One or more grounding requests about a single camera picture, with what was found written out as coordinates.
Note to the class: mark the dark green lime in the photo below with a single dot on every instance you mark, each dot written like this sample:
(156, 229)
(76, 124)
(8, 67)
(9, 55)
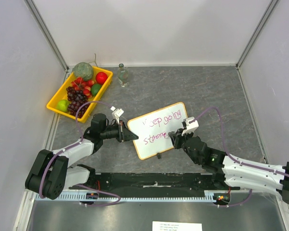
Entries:
(95, 89)

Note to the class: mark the clear glass bottle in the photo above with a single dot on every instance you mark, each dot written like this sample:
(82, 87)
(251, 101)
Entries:
(122, 75)

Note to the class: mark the red strawberry cluster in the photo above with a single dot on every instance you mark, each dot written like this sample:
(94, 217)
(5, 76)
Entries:
(83, 85)

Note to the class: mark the white paper label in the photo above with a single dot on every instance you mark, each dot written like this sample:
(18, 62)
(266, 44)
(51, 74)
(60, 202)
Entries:
(176, 226)

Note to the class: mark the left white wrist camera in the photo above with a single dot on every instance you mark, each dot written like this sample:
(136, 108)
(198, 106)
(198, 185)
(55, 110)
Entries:
(116, 113)

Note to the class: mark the grey slotted cable duct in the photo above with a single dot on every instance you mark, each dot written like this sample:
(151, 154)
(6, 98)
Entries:
(144, 195)

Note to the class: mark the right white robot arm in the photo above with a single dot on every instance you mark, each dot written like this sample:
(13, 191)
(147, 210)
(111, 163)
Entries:
(232, 171)

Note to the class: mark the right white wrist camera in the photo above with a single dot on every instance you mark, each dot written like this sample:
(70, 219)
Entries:
(190, 124)

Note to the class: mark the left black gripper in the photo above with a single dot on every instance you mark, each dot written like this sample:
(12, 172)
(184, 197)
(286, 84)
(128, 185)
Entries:
(124, 134)

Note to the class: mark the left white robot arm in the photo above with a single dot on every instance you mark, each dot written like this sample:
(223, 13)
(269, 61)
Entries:
(52, 171)

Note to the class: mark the yellow plastic tray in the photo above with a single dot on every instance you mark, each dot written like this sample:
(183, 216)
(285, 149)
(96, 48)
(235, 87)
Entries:
(61, 94)

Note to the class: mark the wood framed whiteboard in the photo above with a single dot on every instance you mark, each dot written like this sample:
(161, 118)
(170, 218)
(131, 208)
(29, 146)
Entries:
(152, 129)

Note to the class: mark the light green apple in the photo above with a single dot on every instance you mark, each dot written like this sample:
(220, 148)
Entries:
(62, 106)

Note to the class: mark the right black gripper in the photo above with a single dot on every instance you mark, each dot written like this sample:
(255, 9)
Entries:
(178, 138)

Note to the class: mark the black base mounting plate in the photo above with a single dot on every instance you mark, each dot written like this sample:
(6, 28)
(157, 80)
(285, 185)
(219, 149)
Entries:
(111, 181)

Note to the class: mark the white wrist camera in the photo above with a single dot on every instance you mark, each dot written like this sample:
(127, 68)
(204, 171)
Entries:
(190, 124)
(116, 113)

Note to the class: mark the red apple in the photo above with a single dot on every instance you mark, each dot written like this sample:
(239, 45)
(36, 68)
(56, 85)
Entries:
(101, 78)

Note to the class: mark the purple grape bunch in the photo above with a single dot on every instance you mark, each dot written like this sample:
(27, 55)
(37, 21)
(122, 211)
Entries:
(76, 99)

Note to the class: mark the green melon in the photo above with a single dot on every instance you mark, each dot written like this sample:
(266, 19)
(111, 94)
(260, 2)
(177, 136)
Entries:
(83, 70)

